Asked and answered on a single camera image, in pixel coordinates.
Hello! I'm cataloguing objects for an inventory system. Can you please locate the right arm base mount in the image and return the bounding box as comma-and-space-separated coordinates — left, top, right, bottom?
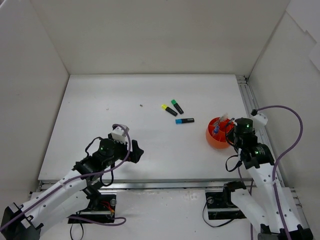
204, 181, 246, 221

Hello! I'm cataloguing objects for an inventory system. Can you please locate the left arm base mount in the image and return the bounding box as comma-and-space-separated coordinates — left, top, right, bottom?
72, 185, 117, 224

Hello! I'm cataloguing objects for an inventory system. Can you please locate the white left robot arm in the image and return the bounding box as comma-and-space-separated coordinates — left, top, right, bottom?
0, 136, 144, 240

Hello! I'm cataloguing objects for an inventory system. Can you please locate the green highlighter marker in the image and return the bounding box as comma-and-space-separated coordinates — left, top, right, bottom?
171, 99, 184, 115

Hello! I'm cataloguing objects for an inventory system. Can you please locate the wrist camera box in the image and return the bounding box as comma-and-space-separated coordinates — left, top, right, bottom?
250, 109, 268, 131
110, 123, 129, 144

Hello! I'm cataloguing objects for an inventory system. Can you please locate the aluminium front rail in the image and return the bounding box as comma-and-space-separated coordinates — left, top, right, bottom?
94, 178, 241, 192

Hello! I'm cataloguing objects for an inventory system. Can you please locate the orange round organizer container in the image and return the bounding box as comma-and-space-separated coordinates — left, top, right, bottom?
205, 117, 234, 149

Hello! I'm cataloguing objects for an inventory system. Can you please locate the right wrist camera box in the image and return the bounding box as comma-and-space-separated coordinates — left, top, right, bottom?
250, 109, 268, 131

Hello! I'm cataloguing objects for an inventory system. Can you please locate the aluminium right side rail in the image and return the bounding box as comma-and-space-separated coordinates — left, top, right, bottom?
234, 74, 306, 226

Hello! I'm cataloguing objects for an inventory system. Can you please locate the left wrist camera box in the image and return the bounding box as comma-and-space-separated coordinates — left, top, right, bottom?
110, 123, 129, 144

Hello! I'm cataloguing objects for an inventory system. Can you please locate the clear yellow-green pen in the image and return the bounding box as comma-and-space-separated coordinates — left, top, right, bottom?
219, 113, 228, 122

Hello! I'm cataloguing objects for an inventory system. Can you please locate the yellow highlighter marker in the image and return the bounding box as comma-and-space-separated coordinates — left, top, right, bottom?
161, 104, 178, 117

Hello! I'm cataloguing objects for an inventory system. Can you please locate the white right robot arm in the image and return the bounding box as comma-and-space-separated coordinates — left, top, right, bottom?
221, 117, 314, 240

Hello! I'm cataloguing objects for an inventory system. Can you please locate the clear small spray bottle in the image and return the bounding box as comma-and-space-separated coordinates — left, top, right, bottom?
212, 125, 220, 136

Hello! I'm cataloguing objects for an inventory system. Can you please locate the blue highlighter marker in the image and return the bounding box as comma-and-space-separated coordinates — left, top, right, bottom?
175, 118, 195, 125

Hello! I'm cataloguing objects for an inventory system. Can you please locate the aluminium rail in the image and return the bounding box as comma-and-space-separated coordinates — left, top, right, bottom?
94, 178, 241, 192
234, 74, 306, 226

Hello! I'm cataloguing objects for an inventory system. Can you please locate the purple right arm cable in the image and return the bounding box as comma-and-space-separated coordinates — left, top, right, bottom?
251, 104, 305, 240

